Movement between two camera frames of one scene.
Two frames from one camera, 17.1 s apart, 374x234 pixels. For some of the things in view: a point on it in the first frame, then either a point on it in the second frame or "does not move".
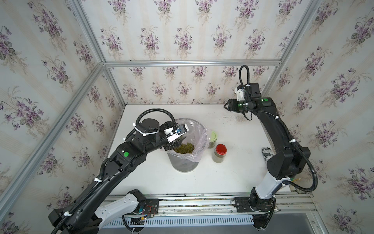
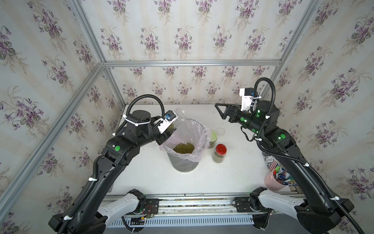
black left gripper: (171, 145) → (164, 136)
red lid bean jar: (220, 151) does not move
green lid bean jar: (213, 140) does not move
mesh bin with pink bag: (185, 156) does not move
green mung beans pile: (184, 148) does not move
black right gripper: (232, 105) → (233, 108)
